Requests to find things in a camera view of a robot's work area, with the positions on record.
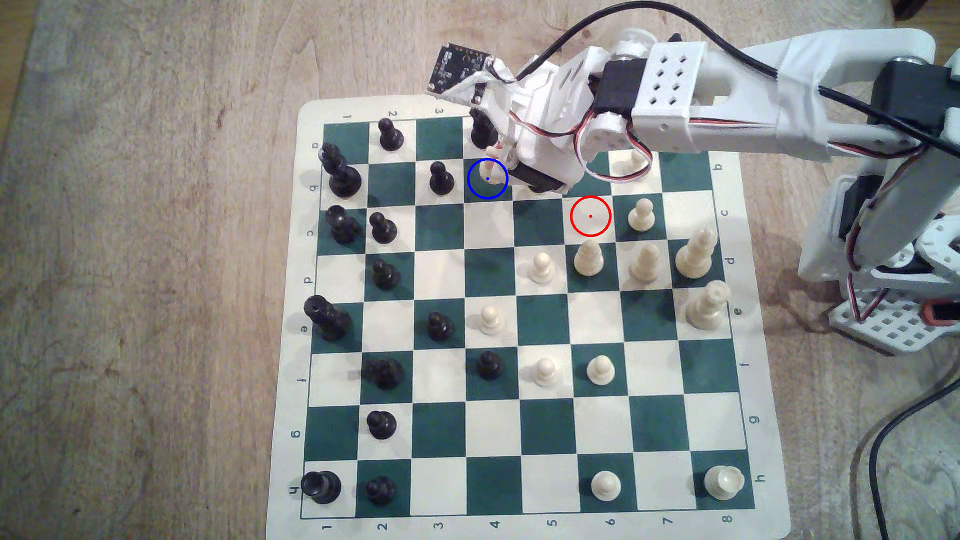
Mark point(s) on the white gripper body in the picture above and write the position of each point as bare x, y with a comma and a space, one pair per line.
537, 179

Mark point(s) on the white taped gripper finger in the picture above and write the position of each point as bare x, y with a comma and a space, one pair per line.
510, 127
523, 166

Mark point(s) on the white knight chess piece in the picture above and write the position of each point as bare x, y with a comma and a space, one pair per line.
492, 163

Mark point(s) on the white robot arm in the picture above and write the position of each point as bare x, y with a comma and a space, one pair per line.
750, 105

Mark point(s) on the black knight chess piece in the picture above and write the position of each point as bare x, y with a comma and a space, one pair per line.
482, 131
388, 373

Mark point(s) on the black pawn chess piece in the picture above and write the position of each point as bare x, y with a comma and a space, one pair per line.
441, 328
384, 230
381, 492
386, 277
382, 426
490, 367
442, 181
391, 139

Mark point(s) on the white pawn chess piece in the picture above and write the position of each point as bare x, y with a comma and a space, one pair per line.
541, 271
491, 322
546, 373
601, 371
641, 219
637, 166
606, 487

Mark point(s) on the green white chess board mat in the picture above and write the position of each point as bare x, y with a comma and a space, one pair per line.
491, 274

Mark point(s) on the white bishop chess piece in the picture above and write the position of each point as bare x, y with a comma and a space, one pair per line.
589, 261
646, 266

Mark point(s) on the white queen chess piece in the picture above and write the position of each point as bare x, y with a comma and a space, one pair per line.
694, 259

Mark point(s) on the white king chess piece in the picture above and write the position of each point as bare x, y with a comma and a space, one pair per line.
705, 311

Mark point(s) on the white rook chess piece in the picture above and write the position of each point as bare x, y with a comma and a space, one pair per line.
724, 484

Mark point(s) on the orange black clamp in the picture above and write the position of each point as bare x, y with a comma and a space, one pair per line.
941, 313

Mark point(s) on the black camera circuit board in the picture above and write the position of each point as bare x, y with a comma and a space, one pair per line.
457, 67

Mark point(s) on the white perforated base plate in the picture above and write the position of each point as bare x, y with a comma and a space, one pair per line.
892, 326

